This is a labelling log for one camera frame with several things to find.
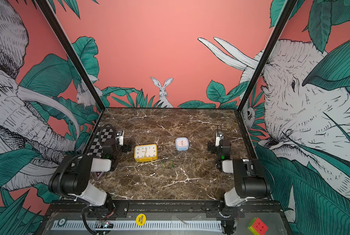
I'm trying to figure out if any yellow rectangular alarm clock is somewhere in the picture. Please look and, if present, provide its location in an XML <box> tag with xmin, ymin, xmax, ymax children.
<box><xmin>134</xmin><ymin>144</ymin><xmax>158</xmax><ymax>163</ymax></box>

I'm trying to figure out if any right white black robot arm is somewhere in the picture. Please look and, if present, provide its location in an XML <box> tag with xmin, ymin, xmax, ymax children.
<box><xmin>207</xmin><ymin>137</ymin><xmax>271</xmax><ymax>207</ymax></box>

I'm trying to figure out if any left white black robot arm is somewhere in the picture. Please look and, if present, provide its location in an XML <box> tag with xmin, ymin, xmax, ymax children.
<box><xmin>48</xmin><ymin>139</ymin><xmax>132</xmax><ymax>208</ymax></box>

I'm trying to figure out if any light blue small alarm clock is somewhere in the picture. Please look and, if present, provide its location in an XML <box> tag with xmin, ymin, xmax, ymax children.
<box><xmin>175</xmin><ymin>137</ymin><xmax>189</xmax><ymax>151</ymax></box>

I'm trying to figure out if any black white checkerboard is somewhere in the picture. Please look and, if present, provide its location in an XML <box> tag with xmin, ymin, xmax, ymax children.
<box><xmin>86</xmin><ymin>127</ymin><xmax>113</xmax><ymax>157</ymax></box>

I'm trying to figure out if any yellow round sticker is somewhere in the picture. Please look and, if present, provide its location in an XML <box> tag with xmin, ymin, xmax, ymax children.
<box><xmin>136</xmin><ymin>213</ymin><xmax>147</xmax><ymax>226</ymax></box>

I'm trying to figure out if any small green circuit board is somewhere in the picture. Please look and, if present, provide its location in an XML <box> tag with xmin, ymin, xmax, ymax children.
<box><xmin>98</xmin><ymin>221</ymin><xmax>114</xmax><ymax>229</ymax></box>

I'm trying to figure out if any colourful rubik cube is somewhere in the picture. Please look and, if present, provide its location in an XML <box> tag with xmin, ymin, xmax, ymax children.
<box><xmin>248</xmin><ymin>217</ymin><xmax>268</xmax><ymax>235</ymax></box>

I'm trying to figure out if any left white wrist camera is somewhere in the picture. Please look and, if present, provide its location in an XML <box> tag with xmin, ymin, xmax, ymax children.
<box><xmin>116</xmin><ymin>130</ymin><xmax>124</xmax><ymax>146</ymax></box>

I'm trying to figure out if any black mounting rail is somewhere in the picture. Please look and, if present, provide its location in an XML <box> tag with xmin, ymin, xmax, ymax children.
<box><xmin>44</xmin><ymin>199</ymin><xmax>284</xmax><ymax>218</ymax></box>

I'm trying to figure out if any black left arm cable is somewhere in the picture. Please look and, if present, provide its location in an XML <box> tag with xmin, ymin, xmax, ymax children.
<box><xmin>80</xmin><ymin>205</ymin><xmax>111</xmax><ymax>235</ymax></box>

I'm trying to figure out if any white slotted cable duct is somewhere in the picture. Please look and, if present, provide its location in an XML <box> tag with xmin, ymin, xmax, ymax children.
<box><xmin>50</xmin><ymin>220</ymin><xmax>223</xmax><ymax>232</ymax></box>

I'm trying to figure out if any right black frame post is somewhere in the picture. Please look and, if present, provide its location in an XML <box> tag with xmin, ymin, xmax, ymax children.
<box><xmin>237</xmin><ymin>0</ymin><xmax>298</xmax><ymax>112</ymax></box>

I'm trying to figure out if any black frame post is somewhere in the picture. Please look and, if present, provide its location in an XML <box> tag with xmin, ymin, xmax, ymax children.
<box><xmin>35</xmin><ymin>0</ymin><xmax>105</xmax><ymax>111</ymax></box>
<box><xmin>237</xmin><ymin>0</ymin><xmax>298</xmax><ymax>112</ymax></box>

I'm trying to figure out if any left black frame post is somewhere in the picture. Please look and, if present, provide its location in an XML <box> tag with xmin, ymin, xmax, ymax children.
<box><xmin>35</xmin><ymin>0</ymin><xmax>105</xmax><ymax>111</ymax></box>

